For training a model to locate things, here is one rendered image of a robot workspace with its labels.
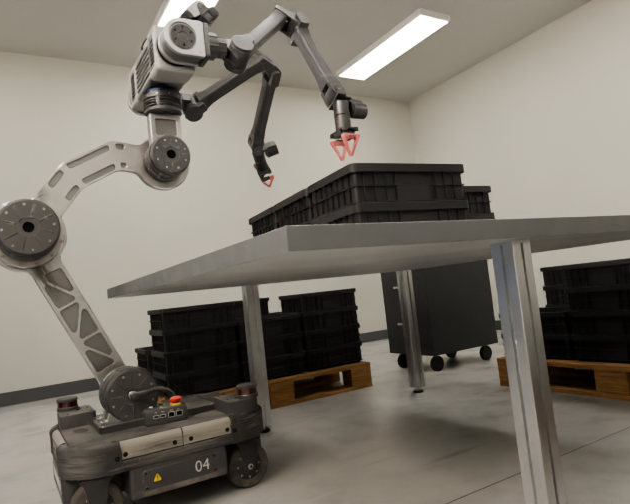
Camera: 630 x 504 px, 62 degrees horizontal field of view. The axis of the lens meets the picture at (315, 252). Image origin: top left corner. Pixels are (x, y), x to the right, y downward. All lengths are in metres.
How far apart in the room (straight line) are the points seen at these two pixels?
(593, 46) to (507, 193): 1.47
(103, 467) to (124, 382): 0.29
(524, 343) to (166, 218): 4.03
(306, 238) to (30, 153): 4.15
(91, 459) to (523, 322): 1.16
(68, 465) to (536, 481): 1.18
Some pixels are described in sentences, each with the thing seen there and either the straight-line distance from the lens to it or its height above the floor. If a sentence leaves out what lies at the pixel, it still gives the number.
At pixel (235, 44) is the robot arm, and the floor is 1.44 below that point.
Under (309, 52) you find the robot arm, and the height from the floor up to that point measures 1.49.
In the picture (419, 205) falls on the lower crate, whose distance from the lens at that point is 1.52.
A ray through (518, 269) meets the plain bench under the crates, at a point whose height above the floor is 0.60.
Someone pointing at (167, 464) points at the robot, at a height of 0.15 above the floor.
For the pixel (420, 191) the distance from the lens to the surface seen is 1.53.
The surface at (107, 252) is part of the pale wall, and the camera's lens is 4.73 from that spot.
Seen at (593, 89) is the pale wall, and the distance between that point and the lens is 5.19.
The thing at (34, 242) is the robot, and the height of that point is 0.83.
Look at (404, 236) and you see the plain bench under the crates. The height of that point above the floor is 0.67.
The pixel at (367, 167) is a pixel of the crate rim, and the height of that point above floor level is 0.92.
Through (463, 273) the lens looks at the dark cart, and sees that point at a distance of 3.67.
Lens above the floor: 0.60
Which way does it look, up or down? 4 degrees up
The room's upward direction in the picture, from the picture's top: 6 degrees counter-clockwise
